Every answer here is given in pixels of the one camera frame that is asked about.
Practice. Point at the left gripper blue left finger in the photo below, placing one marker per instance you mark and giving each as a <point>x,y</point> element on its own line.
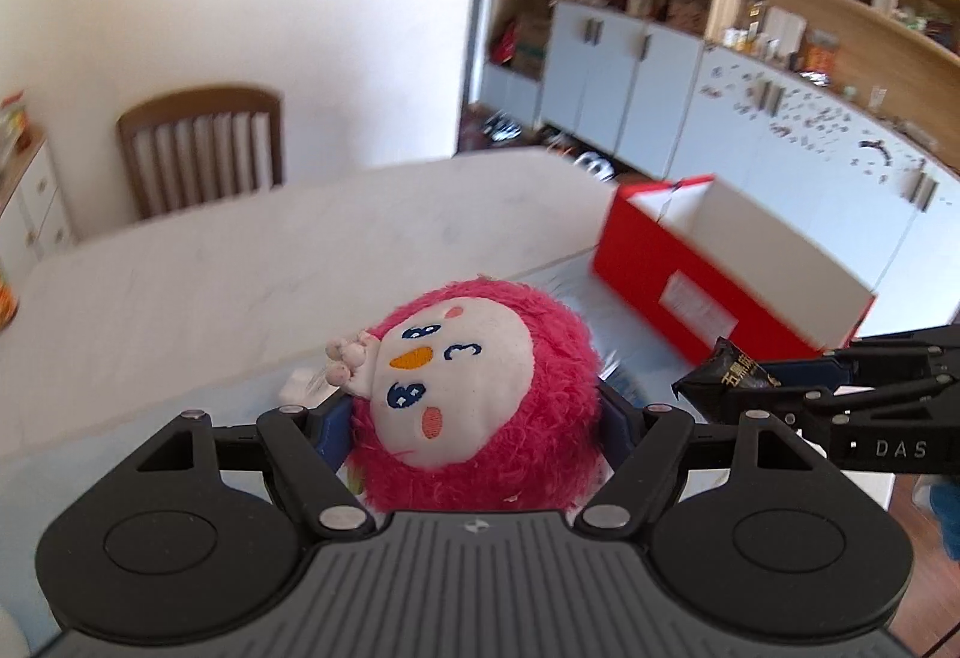
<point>331,431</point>

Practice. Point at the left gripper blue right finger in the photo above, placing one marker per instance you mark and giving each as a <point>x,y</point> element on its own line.
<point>620,428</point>

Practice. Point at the black snack packet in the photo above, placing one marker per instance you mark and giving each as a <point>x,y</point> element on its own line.
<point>711,388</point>

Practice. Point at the pink plush toy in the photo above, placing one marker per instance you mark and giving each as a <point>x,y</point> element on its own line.
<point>480,396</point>

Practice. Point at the red white cardboard box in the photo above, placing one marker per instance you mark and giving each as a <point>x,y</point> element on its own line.
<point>700,261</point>

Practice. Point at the wooden chair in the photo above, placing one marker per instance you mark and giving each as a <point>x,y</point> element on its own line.
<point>202,145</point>

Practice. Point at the white side drawer cabinet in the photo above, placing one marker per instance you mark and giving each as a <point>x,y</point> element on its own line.
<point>35,221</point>

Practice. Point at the white wall cabinet unit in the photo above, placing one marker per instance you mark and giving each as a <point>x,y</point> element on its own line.
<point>840,116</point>

